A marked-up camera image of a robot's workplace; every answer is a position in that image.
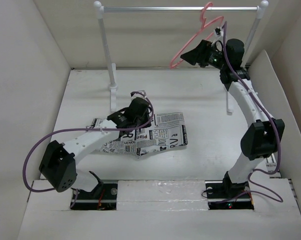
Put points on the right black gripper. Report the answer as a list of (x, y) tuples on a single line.
[(199, 54)]

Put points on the aluminium side rail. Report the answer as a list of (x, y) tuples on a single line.
[(273, 160)]

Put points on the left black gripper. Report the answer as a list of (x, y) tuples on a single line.
[(147, 120)]

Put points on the pink clothes hanger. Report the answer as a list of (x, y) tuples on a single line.
[(204, 24)]

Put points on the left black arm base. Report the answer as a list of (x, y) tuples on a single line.
[(105, 201)]

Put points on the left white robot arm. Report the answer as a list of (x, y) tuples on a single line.
[(60, 160)]

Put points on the white foam block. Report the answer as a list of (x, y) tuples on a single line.
[(161, 195)]

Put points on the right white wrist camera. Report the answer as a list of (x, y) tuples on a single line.
[(219, 32)]

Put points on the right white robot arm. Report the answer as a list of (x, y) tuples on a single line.
[(235, 86)]

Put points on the newspaper print trousers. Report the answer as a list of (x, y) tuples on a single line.
[(167, 131)]

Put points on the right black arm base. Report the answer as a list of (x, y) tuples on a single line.
[(220, 198)]

